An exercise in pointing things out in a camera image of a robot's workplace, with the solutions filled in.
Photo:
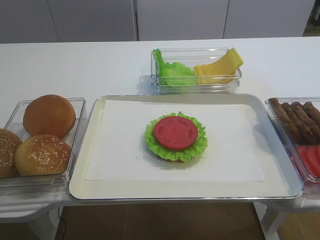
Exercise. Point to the clear lettuce cheese container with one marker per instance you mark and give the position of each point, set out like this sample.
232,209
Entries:
192,57

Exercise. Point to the brown meat patty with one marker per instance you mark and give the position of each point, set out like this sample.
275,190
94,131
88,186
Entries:
308,121
285,120
305,133
312,112

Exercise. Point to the green lettuce leaf on burger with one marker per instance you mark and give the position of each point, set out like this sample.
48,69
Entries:
186,155

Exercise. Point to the clear bun container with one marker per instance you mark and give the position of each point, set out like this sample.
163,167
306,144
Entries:
51,182

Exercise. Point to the sesame bun front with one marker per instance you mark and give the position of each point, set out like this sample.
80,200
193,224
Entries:
42,155

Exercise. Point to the red tomato slice middle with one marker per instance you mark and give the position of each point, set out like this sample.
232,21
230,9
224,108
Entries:
312,160

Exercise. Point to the clear patty tomato container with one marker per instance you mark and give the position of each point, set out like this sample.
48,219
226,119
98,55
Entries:
311,184

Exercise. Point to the red tomato slice left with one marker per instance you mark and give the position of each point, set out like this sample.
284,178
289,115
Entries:
302,151

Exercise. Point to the white paper sheet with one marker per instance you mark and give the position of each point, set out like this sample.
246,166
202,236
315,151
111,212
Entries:
232,153

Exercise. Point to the sesame bun left edge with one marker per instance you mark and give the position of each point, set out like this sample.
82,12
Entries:
9,142

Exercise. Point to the yellow cheese slices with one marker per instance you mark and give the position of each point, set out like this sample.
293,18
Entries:
221,71

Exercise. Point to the red tomato slice right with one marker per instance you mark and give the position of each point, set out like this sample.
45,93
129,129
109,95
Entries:
317,153

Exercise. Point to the silver metal tray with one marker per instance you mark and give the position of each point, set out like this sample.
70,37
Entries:
281,180

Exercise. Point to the red tomato slice on burger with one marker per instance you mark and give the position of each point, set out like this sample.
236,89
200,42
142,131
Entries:
175,132

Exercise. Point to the green lettuce pile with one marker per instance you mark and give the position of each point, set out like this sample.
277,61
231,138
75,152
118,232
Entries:
173,74

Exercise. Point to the plain brown bun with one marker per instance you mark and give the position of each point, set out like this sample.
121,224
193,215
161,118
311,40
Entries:
49,115

